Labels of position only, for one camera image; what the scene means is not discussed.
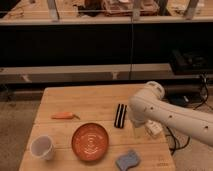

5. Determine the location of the blue sponge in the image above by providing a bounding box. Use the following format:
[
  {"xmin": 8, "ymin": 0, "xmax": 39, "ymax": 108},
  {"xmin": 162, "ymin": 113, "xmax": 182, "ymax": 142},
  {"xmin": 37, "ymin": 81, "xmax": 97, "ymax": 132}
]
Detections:
[{"xmin": 116, "ymin": 150, "xmax": 141, "ymax": 171}]

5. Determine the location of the black floor cable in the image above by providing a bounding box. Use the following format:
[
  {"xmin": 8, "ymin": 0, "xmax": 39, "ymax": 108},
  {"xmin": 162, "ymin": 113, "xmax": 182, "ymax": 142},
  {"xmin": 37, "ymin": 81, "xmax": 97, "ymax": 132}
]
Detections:
[{"xmin": 164, "ymin": 74, "xmax": 211, "ymax": 155}]

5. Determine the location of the black white striped block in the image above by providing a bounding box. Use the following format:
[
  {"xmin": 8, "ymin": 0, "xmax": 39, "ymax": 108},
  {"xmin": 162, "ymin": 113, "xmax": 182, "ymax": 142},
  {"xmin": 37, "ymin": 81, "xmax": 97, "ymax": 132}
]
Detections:
[{"xmin": 114, "ymin": 104, "xmax": 127, "ymax": 129}]

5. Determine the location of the orange carrot toy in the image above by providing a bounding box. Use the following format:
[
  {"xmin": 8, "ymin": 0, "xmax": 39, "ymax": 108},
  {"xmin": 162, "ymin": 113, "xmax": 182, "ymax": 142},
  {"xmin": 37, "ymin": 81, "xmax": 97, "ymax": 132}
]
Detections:
[{"xmin": 51, "ymin": 112, "xmax": 80, "ymax": 119}]

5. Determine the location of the black power adapter box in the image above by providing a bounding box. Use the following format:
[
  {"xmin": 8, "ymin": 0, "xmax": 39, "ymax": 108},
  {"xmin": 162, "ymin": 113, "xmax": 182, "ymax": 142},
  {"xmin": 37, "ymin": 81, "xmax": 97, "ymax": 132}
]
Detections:
[{"xmin": 167, "ymin": 95, "xmax": 189, "ymax": 107}]

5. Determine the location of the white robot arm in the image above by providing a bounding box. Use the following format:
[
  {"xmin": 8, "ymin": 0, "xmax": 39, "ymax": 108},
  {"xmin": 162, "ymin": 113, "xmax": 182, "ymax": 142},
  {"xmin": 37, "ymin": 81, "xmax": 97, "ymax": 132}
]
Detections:
[{"xmin": 129, "ymin": 81, "xmax": 213, "ymax": 147}]

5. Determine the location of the orange ceramic bowl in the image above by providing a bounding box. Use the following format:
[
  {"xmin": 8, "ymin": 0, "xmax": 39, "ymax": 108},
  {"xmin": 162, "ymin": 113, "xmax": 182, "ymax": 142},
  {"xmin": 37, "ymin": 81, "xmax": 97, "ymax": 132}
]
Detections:
[{"xmin": 71, "ymin": 123, "xmax": 109, "ymax": 162}]

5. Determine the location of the white plastic cup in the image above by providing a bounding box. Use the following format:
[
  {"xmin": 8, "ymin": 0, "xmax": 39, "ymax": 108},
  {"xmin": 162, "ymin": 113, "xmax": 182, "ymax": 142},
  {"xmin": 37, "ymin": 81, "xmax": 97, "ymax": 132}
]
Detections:
[{"xmin": 30, "ymin": 135, "xmax": 54, "ymax": 161}]

